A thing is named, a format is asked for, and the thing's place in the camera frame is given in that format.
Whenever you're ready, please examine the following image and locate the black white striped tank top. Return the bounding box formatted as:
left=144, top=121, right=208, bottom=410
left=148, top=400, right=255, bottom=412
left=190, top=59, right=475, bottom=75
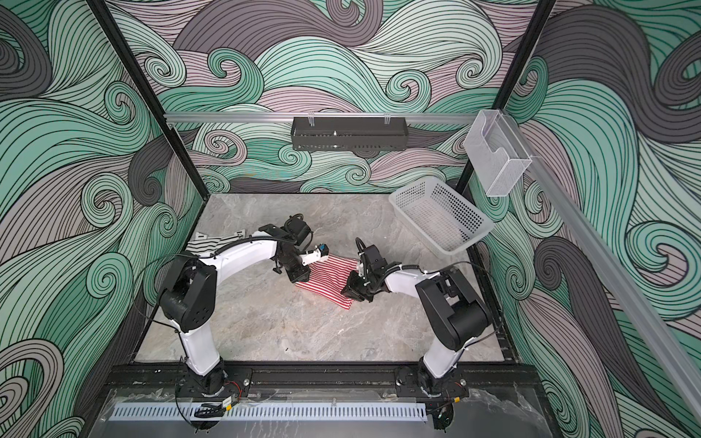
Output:
left=185, top=232, right=243, bottom=258

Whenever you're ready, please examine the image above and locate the white plastic laundry basket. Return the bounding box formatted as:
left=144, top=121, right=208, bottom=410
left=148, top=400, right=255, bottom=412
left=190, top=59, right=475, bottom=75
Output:
left=389, top=177, right=494, bottom=257

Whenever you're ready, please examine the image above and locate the aluminium wall rail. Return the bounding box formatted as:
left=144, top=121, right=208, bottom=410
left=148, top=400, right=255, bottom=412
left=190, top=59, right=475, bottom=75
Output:
left=502, top=114, right=700, bottom=420
left=164, top=111, right=478, bottom=125

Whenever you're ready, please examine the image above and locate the black perforated wall tray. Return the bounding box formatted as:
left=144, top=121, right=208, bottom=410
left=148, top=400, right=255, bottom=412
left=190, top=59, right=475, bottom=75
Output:
left=290, top=118, right=409, bottom=153

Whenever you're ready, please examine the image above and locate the aluminium wall rail right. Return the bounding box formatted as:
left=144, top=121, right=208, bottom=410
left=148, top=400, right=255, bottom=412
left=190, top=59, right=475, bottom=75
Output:
left=502, top=114, right=700, bottom=420

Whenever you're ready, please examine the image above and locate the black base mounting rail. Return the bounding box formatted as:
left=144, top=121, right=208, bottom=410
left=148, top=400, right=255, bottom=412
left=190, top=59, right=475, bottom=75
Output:
left=106, top=361, right=540, bottom=399

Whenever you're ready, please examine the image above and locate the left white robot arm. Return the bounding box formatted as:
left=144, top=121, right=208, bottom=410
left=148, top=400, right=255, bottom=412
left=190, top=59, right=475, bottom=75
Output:
left=159, top=214, right=330, bottom=397

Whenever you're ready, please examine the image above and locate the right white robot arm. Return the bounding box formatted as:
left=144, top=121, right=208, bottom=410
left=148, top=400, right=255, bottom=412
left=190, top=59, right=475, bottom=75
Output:
left=341, top=237, right=493, bottom=394

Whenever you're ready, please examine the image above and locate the aluminium wall rail back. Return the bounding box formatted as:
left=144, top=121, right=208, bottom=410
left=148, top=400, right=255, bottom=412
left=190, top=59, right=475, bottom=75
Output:
left=164, top=111, right=478, bottom=125

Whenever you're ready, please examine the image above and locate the red white striped tank top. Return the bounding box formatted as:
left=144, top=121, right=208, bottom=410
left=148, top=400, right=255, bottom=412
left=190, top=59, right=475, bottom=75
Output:
left=296, top=255, right=358, bottom=310

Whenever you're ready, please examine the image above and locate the clear plastic wall bin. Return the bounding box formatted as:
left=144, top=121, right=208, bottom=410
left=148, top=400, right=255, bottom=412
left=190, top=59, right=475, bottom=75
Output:
left=463, top=109, right=532, bottom=197

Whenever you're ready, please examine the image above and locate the white slotted cable duct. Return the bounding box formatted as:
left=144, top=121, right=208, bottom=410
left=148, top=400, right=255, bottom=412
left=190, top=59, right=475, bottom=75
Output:
left=107, top=401, right=428, bottom=423

